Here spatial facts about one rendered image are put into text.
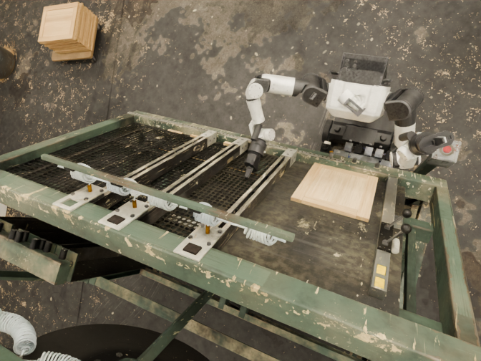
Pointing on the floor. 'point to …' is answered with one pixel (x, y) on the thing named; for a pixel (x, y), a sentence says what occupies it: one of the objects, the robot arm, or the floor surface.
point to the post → (424, 168)
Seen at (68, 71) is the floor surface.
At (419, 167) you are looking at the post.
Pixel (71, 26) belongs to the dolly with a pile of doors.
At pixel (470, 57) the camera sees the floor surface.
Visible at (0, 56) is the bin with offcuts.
